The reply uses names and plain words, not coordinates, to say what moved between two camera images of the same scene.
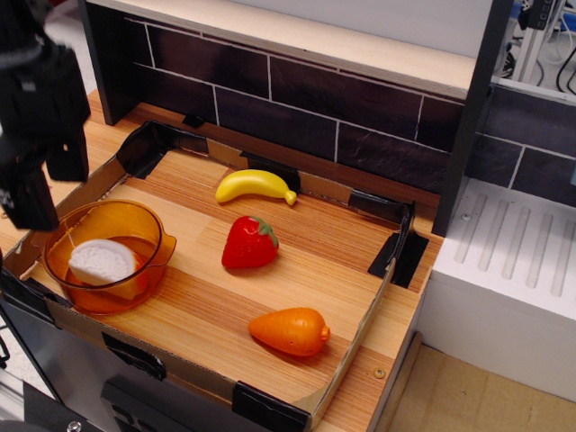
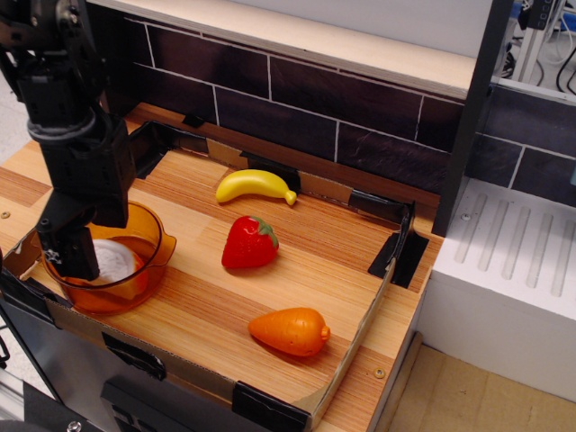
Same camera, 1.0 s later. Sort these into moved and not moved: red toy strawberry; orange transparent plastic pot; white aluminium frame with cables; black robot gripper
Moved: black robot gripper
Not moved: orange transparent plastic pot; white aluminium frame with cables; red toy strawberry
